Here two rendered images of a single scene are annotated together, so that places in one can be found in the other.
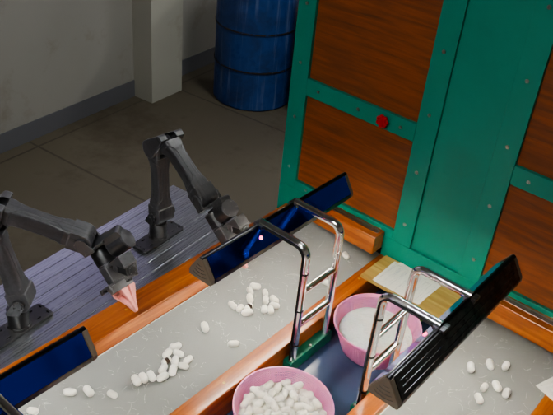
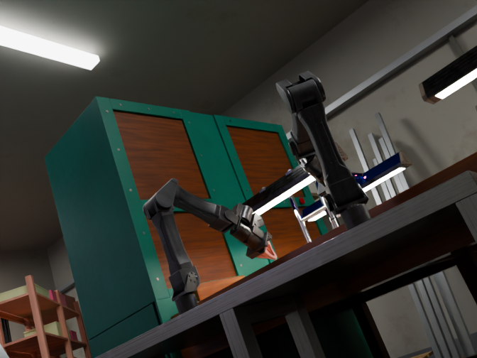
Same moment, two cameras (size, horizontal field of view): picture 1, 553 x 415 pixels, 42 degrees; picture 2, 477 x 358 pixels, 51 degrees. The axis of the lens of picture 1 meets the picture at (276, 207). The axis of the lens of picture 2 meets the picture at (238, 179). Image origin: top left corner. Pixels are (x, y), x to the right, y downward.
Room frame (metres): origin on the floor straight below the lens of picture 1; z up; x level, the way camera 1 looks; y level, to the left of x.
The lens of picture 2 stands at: (1.77, 1.89, 0.51)
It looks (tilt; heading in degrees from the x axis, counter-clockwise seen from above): 19 degrees up; 271
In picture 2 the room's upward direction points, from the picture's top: 21 degrees counter-clockwise
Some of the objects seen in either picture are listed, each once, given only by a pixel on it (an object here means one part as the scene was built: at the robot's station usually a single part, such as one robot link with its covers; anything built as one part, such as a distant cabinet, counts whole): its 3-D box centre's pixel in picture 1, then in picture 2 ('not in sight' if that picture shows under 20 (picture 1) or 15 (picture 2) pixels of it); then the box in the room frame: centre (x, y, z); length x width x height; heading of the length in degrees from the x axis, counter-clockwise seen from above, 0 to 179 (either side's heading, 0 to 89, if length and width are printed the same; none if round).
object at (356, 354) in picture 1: (375, 333); not in sight; (1.64, -0.34, 0.72); 0.27 x 0.27 x 0.10
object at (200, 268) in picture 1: (279, 221); (279, 189); (1.68, -0.01, 1.08); 0.62 x 0.08 x 0.07; 143
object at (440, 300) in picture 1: (415, 289); not in sight; (1.82, -0.47, 0.77); 0.33 x 0.15 x 0.01; 53
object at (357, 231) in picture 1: (341, 223); (218, 289); (2.06, -0.23, 0.83); 0.30 x 0.06 x 0.07; 53
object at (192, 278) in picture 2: (160, 214); (184, 288); (2.07, 0.40, 0.77); 0.09 x 0.06 x 0.06; 137
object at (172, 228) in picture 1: (158, 229); (188, 308); (2.08, 0.41, 0.71); 0.20 x 0.07 x 0.08; 148
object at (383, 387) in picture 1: (455, 319); (350, 189); (1.34, -0.46, 1.08); 0.62 x 0.08 x 0.07; 143
